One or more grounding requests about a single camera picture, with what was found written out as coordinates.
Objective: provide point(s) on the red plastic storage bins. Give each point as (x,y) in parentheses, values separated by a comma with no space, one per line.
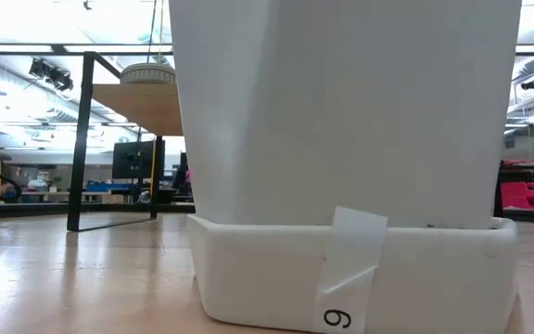
(524,195)

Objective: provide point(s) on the white hexagonal planter pot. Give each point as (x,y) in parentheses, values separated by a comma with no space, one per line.
(341,116)

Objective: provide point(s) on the black computer monitor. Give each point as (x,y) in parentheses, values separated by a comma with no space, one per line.
(132,160)

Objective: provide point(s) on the wooden shelf board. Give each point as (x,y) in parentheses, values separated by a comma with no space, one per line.
(146,106)

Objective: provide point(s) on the wooden table with black legs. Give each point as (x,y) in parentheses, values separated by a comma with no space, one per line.
(81,139)

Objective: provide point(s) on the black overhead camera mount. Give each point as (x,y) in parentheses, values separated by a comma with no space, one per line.
(51,75)

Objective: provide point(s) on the black metal frame bar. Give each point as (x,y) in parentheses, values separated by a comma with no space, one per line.
(26,45)

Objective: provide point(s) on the white plastic planter saucer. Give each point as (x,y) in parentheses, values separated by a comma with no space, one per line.
(258,273)

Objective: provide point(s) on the white tape label with 6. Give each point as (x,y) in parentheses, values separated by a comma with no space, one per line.
(350,260)

